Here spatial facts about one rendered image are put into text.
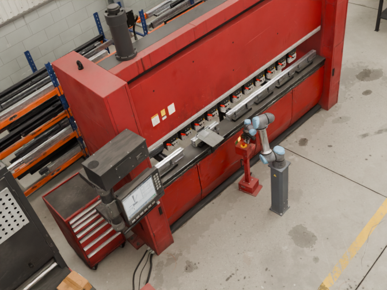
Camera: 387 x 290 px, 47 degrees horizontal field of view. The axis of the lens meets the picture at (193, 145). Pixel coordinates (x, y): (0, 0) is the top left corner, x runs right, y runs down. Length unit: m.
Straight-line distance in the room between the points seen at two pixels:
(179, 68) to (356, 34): 4.77
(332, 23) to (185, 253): 3.33
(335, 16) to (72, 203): 3.79
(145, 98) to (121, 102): 0.49
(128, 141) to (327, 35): 3.35
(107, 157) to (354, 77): 4.82
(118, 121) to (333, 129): 3.53
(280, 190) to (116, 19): 2.59
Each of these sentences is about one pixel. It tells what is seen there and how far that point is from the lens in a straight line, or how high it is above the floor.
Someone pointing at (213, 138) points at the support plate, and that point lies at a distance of 4.95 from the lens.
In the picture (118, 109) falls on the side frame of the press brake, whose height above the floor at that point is 2.11.
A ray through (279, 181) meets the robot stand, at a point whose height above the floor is 0.60.
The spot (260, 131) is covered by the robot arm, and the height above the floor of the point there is 1.26.
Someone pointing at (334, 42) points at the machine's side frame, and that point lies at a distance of 6.16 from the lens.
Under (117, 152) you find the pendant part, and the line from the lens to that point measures 3.65.
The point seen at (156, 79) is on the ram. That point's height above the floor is 2.00.
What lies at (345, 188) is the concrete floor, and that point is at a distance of 5.79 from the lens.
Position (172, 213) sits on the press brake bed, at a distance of 5.19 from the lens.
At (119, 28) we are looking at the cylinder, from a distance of 3.89.
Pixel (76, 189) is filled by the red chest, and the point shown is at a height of 0.98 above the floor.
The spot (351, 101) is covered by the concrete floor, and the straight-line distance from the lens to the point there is 7.02.
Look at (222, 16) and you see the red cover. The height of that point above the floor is 2.23.
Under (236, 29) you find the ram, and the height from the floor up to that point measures 2.00.
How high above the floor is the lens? 4.36
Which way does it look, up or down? 43 degrees down
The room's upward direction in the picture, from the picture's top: 11 degrees counter-clockwise
